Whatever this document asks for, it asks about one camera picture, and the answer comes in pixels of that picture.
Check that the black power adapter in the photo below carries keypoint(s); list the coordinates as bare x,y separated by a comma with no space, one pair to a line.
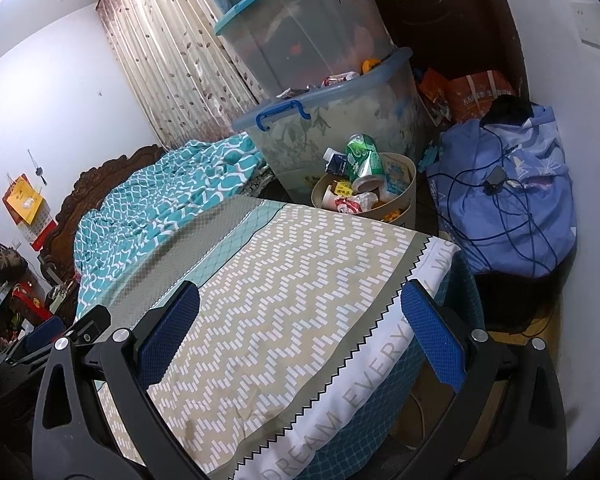
495,180

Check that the orange snack packet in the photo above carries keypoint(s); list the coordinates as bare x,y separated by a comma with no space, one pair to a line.
432,92

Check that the brown wooden door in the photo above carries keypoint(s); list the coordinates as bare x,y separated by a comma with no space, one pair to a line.
430,10

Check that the dark handbag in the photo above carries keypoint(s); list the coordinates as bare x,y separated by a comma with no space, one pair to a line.
5,260

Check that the yellow wall hanging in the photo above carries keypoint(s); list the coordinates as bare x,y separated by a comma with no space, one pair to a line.
24,200

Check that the clear storage box blue rim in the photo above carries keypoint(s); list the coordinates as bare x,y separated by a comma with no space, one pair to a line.
330,125

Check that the red wall calendar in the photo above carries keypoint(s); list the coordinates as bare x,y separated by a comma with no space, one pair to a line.
44,232

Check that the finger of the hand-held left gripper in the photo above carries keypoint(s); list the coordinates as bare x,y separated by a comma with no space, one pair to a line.
37,339
92,322

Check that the clear storage box teal lid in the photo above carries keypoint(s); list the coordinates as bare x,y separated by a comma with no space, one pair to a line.
305,25

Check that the blue cloth bag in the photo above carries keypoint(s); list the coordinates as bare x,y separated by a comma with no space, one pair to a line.
505,220

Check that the green drink can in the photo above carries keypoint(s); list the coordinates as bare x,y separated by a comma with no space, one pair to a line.
362,157

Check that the yellow label packet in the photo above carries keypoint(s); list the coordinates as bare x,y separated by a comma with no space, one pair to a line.
342,189

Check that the orange peel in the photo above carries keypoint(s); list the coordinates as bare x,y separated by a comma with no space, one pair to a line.
393,216

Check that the teal plastic toy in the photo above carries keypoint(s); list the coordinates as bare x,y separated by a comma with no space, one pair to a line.
428,157

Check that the red white crumpled packet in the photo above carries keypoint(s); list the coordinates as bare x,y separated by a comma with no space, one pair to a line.
355,204

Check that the blue yellow snack packet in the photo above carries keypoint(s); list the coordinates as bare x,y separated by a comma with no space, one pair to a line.
396,172

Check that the teal patterned quilt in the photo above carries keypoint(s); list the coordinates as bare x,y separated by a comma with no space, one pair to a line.
155,200

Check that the red box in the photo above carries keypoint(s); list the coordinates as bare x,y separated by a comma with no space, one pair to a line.
30,301

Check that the black garment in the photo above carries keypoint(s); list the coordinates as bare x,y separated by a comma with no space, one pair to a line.
507,109

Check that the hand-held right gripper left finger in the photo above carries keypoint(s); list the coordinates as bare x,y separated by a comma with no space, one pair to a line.
165,330

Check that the yellow toy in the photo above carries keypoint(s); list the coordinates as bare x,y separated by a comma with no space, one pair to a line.
371,66

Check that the red white snack packet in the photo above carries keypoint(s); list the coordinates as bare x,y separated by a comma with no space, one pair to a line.
339,80

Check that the white wall switch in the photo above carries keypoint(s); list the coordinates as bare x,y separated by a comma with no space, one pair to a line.
596,25

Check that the blue white milk carton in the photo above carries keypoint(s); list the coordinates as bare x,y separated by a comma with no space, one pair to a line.
337,162

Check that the carved wooden headboard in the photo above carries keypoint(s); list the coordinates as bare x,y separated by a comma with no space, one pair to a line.
95,180

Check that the leaf print curtain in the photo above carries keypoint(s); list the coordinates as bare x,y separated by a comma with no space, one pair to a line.
180,60

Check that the striped orange bag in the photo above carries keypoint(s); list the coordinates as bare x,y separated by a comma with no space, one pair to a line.
480,92

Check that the beige plastic bin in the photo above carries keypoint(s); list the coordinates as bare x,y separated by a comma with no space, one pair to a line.
405,210

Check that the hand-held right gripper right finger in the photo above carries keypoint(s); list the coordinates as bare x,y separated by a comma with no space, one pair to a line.
435,330

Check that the beige zigzag bed sheet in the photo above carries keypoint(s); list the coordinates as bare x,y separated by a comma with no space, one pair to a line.
280,285

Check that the dark patterned rug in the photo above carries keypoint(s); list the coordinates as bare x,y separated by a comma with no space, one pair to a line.
260,182

